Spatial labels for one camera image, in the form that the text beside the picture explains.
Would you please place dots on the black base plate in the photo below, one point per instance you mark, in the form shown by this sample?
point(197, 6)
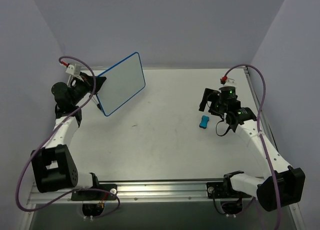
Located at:
point(106, 193)
point(217, 190)

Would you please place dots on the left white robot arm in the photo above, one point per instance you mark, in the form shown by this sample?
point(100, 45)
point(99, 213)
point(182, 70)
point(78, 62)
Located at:
point(53, 166)

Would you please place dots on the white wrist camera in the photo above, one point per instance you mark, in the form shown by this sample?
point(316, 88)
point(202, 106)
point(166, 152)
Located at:
point(72, 69)
point(227, 81)

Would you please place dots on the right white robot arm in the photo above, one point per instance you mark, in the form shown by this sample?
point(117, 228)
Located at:
point(280, 184)

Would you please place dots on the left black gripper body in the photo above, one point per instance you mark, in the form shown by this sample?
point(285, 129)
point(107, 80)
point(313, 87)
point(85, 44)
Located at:
point(90, 82)

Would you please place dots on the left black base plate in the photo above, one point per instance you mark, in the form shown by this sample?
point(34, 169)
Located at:
point(106, 193)

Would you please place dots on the aluminium front rail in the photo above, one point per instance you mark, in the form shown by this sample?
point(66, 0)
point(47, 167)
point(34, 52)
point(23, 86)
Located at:
point(140, 192)

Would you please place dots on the blue whiteboard eraser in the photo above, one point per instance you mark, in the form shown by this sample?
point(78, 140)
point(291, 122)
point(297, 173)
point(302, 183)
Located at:
point(204, 122)

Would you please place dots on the black wire whiteboard stand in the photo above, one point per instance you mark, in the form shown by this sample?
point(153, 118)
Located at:
point(95, 99)

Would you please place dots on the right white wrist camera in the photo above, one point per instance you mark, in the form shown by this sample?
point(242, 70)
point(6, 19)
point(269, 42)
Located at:
point(227, 81)

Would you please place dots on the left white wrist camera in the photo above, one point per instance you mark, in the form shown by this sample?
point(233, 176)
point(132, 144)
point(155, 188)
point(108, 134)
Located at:
point(72, 69)

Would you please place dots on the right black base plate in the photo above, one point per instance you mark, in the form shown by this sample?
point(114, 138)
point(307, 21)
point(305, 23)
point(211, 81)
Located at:
point(217, 190)

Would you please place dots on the blue framed small whiteboard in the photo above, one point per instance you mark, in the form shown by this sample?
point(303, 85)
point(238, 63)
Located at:
point(123, 81)

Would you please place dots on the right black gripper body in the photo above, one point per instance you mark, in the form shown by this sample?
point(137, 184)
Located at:
point(210, 99)

